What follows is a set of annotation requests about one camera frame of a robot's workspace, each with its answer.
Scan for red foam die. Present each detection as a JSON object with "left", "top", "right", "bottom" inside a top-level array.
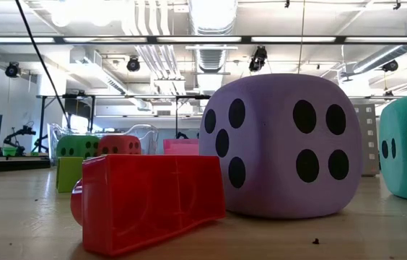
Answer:
[{"left": 97, "top": 134, "right": 142, "bottom": 156}]

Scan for purple foam die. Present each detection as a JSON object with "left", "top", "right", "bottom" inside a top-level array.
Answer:
[{"left": 198, "top": 73, "right": 365, "bottom": 220}]

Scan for large red stepped block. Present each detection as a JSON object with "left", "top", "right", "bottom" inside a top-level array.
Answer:
[{"left": 70, "top": 154, "right": 227, "bottom": 257}]

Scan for green foam die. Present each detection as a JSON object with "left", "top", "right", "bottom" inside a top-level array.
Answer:
[{"left": 56, "top": 134, "right": 100, "bottom": 160}]

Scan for lime green small block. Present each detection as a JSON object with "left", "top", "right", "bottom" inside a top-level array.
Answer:
[{"left": 56, "top": 156, "right": 84, "bottom": 194}]

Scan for pink plastic bin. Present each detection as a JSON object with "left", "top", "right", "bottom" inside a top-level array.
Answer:
[{"left": 163, "top": 138, "right": 201, "bottom": 156}]

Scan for clear plastic bin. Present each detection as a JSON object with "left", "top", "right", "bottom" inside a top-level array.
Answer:
[{"left": 46, "top": 123, "right": 160, "bottom": 156}]

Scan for black ceiling spotlight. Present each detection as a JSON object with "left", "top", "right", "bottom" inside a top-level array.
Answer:
[
  {"left": 382, "top": 59, "right": 399, "bottom": 73},
  {"left": 248, "top": 45, "right": 268, "bottom": 72},
  {"left": 126, "top": 56, "right": 141, "bottom": 72},
  {"left": 4, "top": 61, "right": 21, "bottom": 79}
]

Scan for black beam with light strips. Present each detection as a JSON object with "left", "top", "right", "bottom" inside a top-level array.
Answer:
[{"left": 0, "top": 35, "right": 407, "bottom": 46}]

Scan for white perforated basket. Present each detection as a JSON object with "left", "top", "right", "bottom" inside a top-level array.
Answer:
[{"left": 354, "top": 104, "right": 381, "bottom": 177}]

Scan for dark background table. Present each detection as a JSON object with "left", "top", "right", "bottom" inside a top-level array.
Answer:
[{"left": 0, "top": 155, "right": 51, "bottom": 174}]

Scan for black metal background frame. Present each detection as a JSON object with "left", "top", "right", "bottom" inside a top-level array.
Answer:
[{"left": 35, "top": 94, "right": 212, "bottom": 142}]

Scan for silver ceiling air duct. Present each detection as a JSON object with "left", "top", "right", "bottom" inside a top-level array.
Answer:
[{"left": 188, "top": 0, "right": 240, "bottom": 95}]

